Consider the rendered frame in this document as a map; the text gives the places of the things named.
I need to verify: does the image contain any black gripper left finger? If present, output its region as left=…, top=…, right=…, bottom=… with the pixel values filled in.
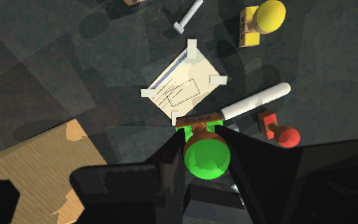
left=69, top=128, right=186, bottom=224

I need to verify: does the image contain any red stamp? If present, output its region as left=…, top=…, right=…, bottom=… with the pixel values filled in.
left=255, top=108, right=299, bottom=147

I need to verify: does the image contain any white marker with grey cap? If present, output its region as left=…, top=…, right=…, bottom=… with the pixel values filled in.
left=216, top=82, right=291, bottom=122

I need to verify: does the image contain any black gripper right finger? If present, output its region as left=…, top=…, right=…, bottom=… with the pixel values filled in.
left=215, top=124, right=358, bottom=224

